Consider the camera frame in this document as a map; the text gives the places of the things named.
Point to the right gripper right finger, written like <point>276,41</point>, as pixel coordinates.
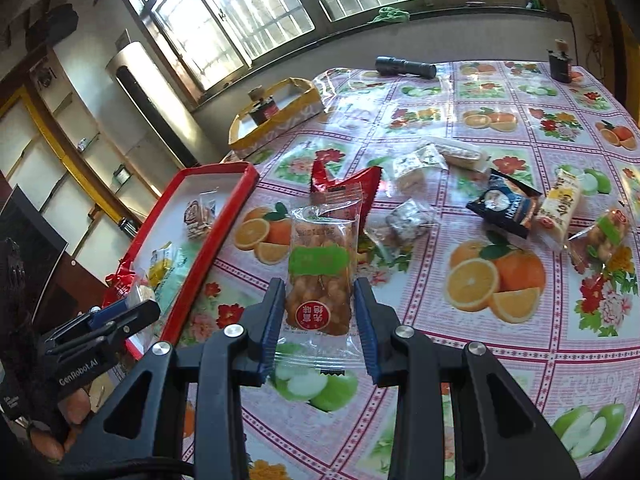
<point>498,431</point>

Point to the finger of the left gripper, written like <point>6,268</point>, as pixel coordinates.
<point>82,349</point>

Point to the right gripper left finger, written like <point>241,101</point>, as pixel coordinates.
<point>178,412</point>

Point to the small red snack bag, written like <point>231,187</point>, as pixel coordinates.
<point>119,283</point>

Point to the white rice cake packet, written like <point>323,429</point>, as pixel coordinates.
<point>139,293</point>

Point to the yellow snack packet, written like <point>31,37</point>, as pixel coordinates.
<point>160,263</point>

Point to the large red snack bag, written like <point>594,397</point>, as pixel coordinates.
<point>363,185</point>

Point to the clear nougat packet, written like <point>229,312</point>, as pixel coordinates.
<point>401,226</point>

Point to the dark blue snack bag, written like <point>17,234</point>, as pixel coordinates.
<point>507,203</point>

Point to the long yellow cake packet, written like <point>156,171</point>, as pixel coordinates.
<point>556,211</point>

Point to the green snack packet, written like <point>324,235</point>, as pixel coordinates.
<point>167,291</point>

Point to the round red label pastry packet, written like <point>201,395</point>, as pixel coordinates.
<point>200,214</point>

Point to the person's left hand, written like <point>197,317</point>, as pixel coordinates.
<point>75,409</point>

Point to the black television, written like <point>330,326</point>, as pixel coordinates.
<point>41,246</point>

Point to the red rectangular tray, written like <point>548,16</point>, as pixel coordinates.
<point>205,303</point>

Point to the floral fruit tablecloth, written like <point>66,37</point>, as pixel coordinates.
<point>570,340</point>

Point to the dark bottle in box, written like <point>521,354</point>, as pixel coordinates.
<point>263,106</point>

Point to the clear white candy packet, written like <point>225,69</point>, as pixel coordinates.
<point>411,172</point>

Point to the yellow cardboard box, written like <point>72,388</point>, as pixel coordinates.
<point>298,100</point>

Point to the small green label bread packet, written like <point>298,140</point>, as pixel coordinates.
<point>591,248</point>

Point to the clear long biscuit packet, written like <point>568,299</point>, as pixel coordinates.
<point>462,155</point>

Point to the white tower air conditioner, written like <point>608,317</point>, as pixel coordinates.
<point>161,108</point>

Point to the black flashlight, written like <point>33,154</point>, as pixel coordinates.
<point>389,66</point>

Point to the green cloth on windowsill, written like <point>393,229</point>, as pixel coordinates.
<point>391,15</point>

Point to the dark jar with cork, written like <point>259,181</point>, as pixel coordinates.
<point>560,62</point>

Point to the wall shelf unit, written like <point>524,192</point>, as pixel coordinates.
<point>73,173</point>

